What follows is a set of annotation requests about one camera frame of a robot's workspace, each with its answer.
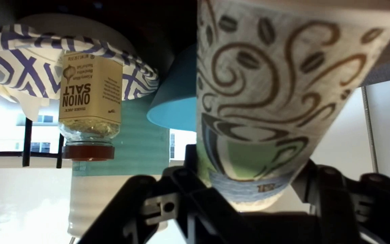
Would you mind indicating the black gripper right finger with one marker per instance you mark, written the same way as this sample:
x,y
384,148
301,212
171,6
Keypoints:
x,y
352,208

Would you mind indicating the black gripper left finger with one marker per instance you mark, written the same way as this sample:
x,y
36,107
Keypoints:
x,y
168,212

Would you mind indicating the coffee print paper cup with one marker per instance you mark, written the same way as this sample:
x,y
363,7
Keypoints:
x,y
271,90

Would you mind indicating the blue plastic bowl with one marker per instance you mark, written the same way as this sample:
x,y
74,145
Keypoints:
x,y
176,103

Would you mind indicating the onion salt spice jar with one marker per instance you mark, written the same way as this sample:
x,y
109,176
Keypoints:
x,y
91,90

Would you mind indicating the blue patterned paper plate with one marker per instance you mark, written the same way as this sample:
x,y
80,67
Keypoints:
x,y
14,59

